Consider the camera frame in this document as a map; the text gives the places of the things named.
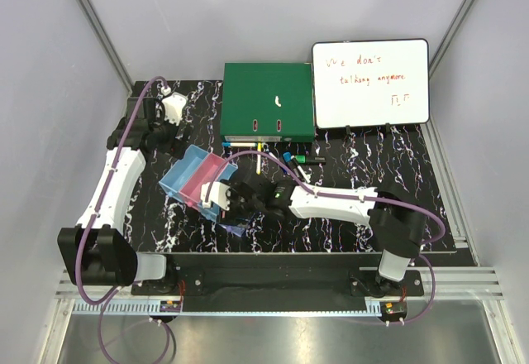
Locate four-compartment colourful organizer tray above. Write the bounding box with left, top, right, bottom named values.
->
left=159, top=145, right=265, bottom=239

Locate yellow highlighter pen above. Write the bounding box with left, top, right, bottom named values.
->
left=256, top=142, right=262, bottom=175

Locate white marker blue cap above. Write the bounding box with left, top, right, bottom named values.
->
left=222, top=141, right=258, bottom=148

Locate green ring binder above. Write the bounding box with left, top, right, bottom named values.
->
left=220, top=62, right=315, bottom=143

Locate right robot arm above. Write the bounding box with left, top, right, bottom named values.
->
left=210, top=180, right=427, bottom=298

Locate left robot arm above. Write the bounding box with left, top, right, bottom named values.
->
left=57, top=93, right=191, bottom=295

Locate white pen blue tip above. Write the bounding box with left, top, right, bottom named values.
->
left=267, top=151, right=288, bottom=175

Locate blue capped marker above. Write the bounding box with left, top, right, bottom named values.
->
left=283, top=152, right=300, bottom=177

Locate green black marker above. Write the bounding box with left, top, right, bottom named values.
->
left=294, top=155, right=326, bottom=165

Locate black marble pattern mat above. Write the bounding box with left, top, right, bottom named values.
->
left=124, top=80, right=447, bottom=253

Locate white whiteboard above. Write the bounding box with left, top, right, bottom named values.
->
left=312, top=38, right=430, bottom=129

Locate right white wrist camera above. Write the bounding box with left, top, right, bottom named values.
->
left=200, top=181, right=229, bottom=210

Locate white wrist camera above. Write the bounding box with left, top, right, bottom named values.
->
left=162, top=93, right=188, bottom=126
left=200, top=181, right=229, bottom=210

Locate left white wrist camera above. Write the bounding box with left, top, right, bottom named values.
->
left=162, top=93, right=188, bottom=126

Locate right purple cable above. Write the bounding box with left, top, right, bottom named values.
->
left=204, top=151, right=446, bottom=326

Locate purple cable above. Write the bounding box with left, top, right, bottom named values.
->
left=76, top=75, right=177, bottom=361
left=204, top=151, right=446, bottom=326

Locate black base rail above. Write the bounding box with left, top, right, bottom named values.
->
left=131, top=253, right=427, bottom=315

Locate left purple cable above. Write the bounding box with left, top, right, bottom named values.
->
left=76, top=75, right=177, bottom=361

